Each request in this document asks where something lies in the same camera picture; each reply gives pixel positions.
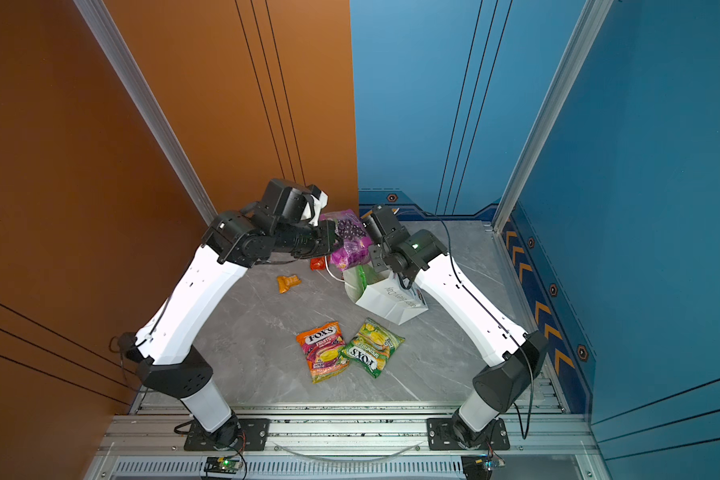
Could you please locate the orange Fox's candy bag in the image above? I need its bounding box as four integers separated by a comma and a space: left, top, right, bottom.
296, 322, 349, 384

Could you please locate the white paper gift bag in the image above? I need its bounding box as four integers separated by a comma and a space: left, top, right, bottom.
341, 267, 428, 325

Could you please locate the aluminium frame rail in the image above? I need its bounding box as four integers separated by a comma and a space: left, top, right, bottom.
87, 402, 608, 479

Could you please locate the orange candy wrapper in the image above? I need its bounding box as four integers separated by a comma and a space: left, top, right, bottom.
276, 275, 302, 294

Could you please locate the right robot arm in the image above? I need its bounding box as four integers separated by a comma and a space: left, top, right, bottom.
361, 205, 548, 449

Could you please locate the left circuit board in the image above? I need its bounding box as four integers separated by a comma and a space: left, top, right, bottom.
203, 456, 245, 478

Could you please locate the right circuit board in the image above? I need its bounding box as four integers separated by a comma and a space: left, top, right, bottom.
460, 455, 506, 480

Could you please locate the red candy wrapper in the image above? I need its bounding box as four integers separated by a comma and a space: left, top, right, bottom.
310, 257, 326, 271

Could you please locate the circuit board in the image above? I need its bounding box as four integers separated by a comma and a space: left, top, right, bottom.
203, 456, 245, 478
460, 455, 506, 480

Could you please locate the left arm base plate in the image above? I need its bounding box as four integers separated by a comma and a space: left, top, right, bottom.
174, 415, 270, 452

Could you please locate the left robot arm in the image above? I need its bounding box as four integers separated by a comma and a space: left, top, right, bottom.
118, 179, 342, 449

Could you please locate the right aluminium corner post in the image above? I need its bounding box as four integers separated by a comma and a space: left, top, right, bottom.
491, 0, 614, 235

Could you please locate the left aluminium corner post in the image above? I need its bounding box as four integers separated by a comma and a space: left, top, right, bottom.
74, 0, 217, 224

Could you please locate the magenta raisin snack pouch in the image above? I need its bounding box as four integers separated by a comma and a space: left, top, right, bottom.
320, 210, 372, 271

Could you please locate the green chips bag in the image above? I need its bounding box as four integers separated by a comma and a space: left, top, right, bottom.
355, 264, 382, 289

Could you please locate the green Fox's candy bag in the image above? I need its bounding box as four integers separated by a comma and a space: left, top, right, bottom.
340, 319, 405, 378

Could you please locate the aluminium corner post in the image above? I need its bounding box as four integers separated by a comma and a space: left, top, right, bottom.
74, 0, 217, 224
491, 0, 614, 235

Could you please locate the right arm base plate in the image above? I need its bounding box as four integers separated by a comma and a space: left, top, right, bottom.
426, 416, 511, 451

